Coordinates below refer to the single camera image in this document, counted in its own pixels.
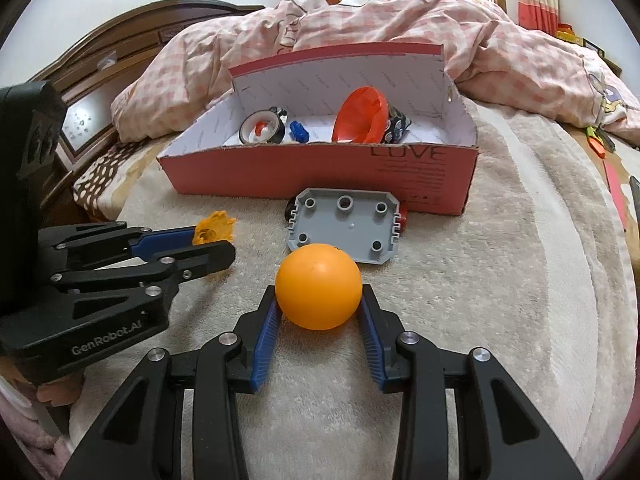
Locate grey toy car chassis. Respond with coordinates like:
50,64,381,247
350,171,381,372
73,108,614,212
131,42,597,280
282,187,408,266

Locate pink checked quilt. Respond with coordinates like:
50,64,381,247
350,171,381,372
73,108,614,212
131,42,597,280
110,0,640,143

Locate brown dotted bed sheet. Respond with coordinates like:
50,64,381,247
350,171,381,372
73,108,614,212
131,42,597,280
72,137,172,211

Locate dark patterned packet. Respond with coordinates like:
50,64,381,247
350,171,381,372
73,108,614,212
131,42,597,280
382,107,412,143

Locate translucent yellow toy piece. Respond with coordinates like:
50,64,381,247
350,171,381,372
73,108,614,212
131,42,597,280
192,210,237,247

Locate cream fleece blanket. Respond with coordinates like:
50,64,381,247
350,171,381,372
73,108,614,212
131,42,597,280
67,100,636,480

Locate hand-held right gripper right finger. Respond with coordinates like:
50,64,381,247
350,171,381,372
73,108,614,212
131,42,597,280
357,285,586,480

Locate person's left forearm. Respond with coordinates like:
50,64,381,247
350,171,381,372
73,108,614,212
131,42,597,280
0,377,75,466

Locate dark wooden headboard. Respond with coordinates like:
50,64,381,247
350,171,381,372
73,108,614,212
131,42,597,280
27,0,266,211

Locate black tape roll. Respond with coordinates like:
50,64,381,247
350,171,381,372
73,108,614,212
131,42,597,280
238,107,287,145

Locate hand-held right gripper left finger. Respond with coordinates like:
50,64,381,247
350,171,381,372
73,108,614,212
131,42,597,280
60,285,281,480

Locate red cardboard box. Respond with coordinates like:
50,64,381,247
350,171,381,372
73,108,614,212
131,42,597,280
156,42,481,217

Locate orange ball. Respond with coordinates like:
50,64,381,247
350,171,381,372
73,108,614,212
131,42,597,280
275,243,362,331

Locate yellow and red boxes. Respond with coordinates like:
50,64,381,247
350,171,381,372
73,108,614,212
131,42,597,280
556,22,607,54

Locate person's left hand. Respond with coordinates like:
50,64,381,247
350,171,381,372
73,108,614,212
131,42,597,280
35,375,83,407

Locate cartoon printed bed sheet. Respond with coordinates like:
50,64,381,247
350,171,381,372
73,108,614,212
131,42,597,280
575,50,640,241

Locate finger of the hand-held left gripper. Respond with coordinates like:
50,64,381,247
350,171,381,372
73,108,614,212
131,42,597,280
50,239,237,324
37,220,201,270

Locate orange toy piece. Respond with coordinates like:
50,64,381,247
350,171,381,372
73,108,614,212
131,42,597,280
585,125,617,159

